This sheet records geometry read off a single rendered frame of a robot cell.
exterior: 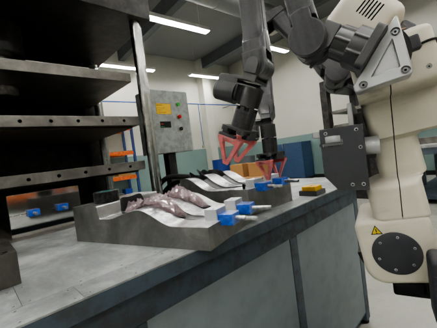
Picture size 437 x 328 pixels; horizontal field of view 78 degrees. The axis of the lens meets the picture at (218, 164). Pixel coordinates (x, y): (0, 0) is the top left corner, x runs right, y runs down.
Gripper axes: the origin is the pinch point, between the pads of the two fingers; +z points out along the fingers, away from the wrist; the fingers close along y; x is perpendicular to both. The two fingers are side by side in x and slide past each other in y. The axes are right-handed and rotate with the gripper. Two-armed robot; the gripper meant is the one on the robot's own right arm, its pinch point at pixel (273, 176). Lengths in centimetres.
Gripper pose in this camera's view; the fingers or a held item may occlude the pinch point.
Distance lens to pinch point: 103.3
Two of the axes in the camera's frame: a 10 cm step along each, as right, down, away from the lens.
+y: -7.2, 1.1, -6.9
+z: 1.2, 9.9, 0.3
